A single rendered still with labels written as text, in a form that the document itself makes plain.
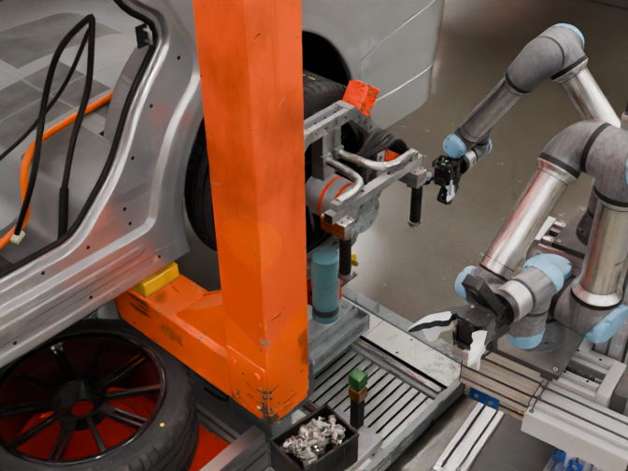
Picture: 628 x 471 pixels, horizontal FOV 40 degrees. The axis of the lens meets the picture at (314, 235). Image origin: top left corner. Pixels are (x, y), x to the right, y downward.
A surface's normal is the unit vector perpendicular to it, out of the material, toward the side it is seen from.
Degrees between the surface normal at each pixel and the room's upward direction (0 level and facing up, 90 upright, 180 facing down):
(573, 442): 90
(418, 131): 0
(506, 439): 0
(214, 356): 90
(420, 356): 0
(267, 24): 90
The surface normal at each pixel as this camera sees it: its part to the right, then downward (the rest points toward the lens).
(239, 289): -0.67, 0.46
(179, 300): -0.01, -0.79
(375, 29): 0.74, 0.40
